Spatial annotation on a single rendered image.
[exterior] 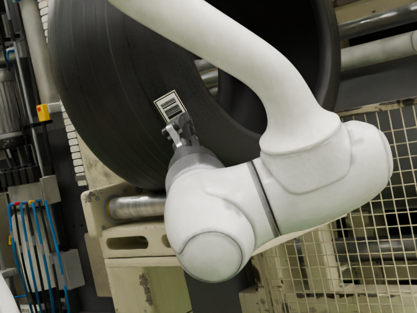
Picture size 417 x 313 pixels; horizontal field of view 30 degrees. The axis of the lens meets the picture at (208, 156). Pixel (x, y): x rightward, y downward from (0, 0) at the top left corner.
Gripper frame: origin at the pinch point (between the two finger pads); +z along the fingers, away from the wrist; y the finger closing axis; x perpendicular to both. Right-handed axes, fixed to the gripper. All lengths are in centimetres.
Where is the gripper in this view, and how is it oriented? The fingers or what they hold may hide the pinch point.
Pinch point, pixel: (183, 126)
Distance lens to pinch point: 127.1
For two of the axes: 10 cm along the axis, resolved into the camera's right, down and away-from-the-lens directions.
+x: 8.5, -5.2, -1.2
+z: -1.2, -4.0, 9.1
